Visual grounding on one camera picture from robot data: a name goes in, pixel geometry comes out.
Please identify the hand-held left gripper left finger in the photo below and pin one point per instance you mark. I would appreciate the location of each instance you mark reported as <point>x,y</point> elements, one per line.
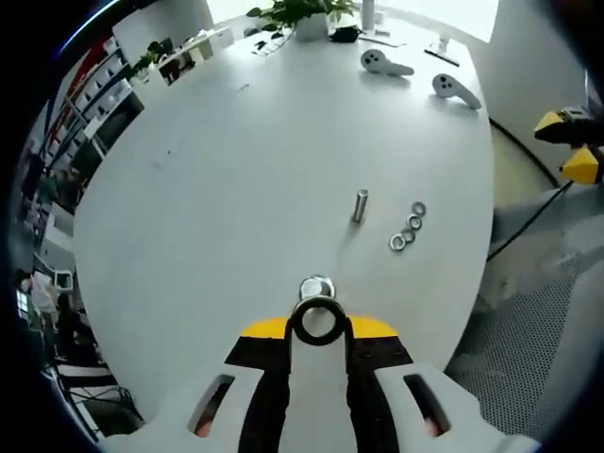
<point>264,344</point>

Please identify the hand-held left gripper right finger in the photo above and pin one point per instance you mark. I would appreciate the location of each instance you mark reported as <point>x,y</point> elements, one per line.
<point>377,344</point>

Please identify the large steel threaded stud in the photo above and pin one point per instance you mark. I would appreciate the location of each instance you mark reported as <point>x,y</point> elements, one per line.
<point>313,287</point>

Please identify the small steel washer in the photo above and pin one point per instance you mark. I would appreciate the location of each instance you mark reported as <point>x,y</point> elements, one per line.
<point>401,234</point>
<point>391,244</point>
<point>412,208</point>

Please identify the black washer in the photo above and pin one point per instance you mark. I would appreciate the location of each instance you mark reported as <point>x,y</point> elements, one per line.
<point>409,221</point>

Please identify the small steel threaded stud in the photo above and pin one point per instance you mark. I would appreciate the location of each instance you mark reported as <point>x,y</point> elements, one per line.
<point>361,205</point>

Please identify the white handheld controller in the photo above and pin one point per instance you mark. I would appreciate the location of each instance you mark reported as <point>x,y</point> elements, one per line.
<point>373,60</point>
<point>446,85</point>

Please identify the slim black bar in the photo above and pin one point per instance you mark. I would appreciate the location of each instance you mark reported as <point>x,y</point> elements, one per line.
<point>443,57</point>

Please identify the grey mesh office chair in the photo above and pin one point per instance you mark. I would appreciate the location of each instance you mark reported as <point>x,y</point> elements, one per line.
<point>533,330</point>

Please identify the small black device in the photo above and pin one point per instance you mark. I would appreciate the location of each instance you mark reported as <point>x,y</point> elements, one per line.
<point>344,34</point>

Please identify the potted green plant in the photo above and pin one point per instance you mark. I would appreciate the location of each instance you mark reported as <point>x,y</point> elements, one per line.
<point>309,26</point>

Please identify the white shelf with bins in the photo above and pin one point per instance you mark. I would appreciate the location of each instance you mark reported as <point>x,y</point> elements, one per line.
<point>94,104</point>

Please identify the small green plant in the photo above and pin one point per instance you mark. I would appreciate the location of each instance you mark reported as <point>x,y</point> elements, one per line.
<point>146,56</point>

